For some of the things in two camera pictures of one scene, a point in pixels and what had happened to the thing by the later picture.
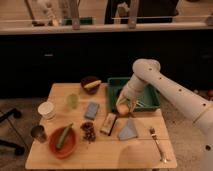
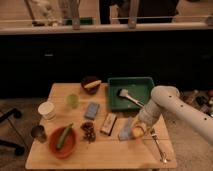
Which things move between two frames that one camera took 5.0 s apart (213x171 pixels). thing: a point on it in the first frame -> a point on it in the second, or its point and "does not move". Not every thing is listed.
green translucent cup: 72,100 does not move
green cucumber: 63,135 does not move
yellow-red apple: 122,109 -> 137,132
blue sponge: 91,110 does not move
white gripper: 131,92 -> 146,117
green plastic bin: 115,85 does not move
